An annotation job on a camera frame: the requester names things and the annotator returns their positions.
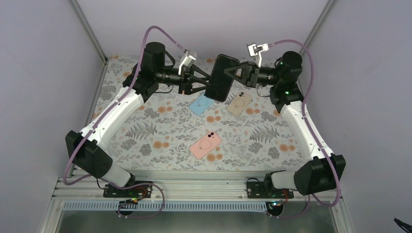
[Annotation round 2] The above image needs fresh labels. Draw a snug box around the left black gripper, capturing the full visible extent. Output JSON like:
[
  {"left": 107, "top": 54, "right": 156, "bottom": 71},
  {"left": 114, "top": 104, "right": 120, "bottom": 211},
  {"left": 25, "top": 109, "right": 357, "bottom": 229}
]
[{"left": 155, "top": 64, "right": 210, "bottom": 95}]

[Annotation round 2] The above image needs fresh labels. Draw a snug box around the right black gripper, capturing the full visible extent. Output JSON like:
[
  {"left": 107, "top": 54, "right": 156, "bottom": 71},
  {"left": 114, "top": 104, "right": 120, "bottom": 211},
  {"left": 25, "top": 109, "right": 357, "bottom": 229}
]
[{"left": 223, "top": 61, "right": 281, "bottom": 87}]

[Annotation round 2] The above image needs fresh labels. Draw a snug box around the black smartphone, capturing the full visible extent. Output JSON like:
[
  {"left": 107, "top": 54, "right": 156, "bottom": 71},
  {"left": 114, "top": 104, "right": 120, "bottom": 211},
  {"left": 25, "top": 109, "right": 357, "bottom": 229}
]
[{"left": 204, "top": 54, "right": 240, "bottom": 102}]

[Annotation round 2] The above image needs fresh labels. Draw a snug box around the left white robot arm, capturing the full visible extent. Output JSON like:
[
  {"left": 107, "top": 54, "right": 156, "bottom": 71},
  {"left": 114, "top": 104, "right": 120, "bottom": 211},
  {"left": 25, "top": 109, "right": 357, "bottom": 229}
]
[{"left": 65, "top": 42, "right": 210, "bottom": 197}]

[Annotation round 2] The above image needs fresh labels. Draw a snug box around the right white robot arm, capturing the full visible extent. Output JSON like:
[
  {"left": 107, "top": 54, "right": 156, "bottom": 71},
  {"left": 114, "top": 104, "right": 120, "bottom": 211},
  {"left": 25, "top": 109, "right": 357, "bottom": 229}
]
[{"left": 238, "top": 51, "right": 346, "bottom": 198}]

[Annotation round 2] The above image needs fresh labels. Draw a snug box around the light blue phone case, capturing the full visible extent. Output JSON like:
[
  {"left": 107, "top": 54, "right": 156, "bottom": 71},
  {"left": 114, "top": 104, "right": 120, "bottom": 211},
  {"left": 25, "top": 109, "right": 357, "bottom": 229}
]
[{"left": 189, "top": 94, "right": 215, "bottom": 116}]

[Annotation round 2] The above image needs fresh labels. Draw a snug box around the beige phone case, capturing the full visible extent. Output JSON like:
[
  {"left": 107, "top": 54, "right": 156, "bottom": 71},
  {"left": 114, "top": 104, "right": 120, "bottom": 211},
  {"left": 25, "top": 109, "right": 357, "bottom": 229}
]
[{"left": 227, "top": 92, "right": 252, "bottom": 116}]

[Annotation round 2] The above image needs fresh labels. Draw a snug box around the pink phone case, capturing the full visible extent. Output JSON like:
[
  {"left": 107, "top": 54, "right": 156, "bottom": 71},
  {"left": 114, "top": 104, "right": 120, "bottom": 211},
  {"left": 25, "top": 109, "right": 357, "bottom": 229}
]
[{"left": 189, "top": 131, "right": 222, "bottom": 159}]

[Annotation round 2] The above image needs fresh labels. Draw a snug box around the floral patterned table mat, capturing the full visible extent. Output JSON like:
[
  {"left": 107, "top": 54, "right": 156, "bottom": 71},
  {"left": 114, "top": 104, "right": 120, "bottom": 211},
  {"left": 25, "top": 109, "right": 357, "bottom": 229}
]
[{"left": 78, "top": 55, "right": 310, "bottom": 172}]

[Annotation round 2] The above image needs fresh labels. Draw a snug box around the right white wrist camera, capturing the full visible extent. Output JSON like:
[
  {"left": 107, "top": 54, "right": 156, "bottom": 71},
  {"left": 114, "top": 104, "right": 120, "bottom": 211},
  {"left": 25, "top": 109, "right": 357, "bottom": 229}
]
[{"left": 247, "top": 43, "right": 269, "bottom": 68}]

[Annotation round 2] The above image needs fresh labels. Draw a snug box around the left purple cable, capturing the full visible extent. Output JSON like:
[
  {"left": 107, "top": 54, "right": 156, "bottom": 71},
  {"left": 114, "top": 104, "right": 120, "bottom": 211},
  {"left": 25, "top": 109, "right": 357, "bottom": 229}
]
[{"left": 63, "top": 25, "right": 189, "bottom": 220}]

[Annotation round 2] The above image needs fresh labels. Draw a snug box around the aluminium corner frame post left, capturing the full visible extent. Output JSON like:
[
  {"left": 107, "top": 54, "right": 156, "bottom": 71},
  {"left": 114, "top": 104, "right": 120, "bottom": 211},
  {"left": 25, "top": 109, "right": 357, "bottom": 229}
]
[{"left": 70, "top": 0, "right": 108, "bottom": 64}]

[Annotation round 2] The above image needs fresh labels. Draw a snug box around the aluminium corner frame post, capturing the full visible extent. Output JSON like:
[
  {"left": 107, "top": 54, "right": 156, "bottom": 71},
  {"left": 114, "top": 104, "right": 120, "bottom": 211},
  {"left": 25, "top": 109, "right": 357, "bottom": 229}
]
[
  {"left": 292, "top": 0, "right": 336, "bottom": 48},
  {"left": 70, "top": 0, "right": 108, "bottom": 64}
]

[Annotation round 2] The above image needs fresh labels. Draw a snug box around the aluminium corner frame post right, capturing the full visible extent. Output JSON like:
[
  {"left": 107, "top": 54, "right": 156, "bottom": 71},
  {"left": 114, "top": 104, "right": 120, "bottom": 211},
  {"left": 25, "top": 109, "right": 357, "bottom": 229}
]
[{"left": 292, "top": 0, "right": 336, "bottom": 48}]

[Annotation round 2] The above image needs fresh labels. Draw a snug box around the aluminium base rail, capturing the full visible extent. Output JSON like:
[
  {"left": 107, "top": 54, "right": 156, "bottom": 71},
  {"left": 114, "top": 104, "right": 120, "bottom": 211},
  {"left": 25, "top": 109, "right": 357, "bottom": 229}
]
[{"left": 51, "top": 170, "right": 343, "bottom": 201}]

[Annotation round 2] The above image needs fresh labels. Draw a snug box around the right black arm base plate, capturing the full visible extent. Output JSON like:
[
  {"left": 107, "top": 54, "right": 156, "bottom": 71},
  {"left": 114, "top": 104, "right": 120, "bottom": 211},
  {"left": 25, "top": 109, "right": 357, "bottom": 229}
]
[{"left": 246, "top": 178, "right": 294, "bottom": 199}]

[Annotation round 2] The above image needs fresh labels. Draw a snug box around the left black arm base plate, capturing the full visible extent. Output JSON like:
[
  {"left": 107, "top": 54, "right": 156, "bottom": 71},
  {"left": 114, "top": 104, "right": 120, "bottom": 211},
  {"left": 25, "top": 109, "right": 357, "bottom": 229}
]
[{"left": 103, "top": 181, "right": 153, "bottom": 199}]

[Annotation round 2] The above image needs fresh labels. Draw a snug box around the grey slotted cable duct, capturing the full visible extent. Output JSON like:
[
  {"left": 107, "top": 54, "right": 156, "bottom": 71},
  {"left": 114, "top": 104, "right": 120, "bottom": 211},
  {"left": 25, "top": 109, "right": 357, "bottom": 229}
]
[{"left": 62, "top": 200, "right": 280, "bottom": 212}]

